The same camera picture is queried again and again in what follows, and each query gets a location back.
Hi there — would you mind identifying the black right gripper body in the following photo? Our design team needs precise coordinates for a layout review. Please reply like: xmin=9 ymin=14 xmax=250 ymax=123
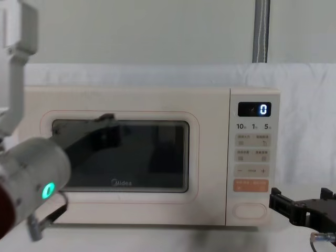
xmin=289 ymin=197 xmax=336 ymax=234

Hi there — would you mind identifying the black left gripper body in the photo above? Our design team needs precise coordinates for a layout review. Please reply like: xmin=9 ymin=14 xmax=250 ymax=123
xmin=61 ymin=120 xmax=124 ymax=172

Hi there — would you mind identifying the cream microwave oven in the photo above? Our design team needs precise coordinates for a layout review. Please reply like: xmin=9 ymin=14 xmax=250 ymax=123
xmin=22 ymin=86 xmax=281 ymax=228

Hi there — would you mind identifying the white table cloth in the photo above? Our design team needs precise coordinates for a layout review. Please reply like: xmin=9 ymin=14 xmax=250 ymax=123
xmin=0 ymin=208 xmax=336 ymax=252

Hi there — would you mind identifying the thin dark right gripper cable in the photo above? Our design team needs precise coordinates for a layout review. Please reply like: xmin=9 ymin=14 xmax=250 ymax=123
xmin=309 ymin=232 xmax=336 ymax=252

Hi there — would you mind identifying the thin dark gripper cable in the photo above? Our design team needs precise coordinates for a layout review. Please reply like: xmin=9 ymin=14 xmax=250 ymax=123
xmin=309 ymin=232 xmax=336 ymax=252
xmin=27 ymin=191 xmax=70 ymax=241

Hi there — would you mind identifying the thin dark left gripper cable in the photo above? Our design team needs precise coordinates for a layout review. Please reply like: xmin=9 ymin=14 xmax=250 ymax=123
xmin=27 ymin=191 xmax=70 ymax=241

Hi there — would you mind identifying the grey striped post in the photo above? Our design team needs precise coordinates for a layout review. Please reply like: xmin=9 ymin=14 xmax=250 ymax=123
xmin=251 ymin=0 xmax=271 ymax=64

